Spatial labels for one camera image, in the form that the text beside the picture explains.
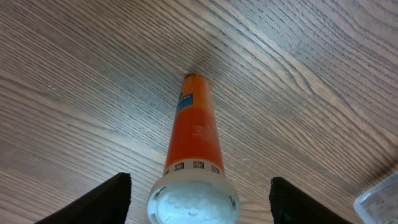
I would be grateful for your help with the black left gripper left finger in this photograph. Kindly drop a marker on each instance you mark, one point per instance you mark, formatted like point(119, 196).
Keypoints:
point(108, 203)

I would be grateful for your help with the clear plastic container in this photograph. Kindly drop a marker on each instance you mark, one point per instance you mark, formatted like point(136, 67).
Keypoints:
point(379, 204)

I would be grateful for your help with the orange tube white cap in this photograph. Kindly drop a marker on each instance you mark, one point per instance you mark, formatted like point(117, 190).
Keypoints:
point(193, 188)

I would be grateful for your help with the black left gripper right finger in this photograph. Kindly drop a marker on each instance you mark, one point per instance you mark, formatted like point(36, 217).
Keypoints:
point(290, 205)

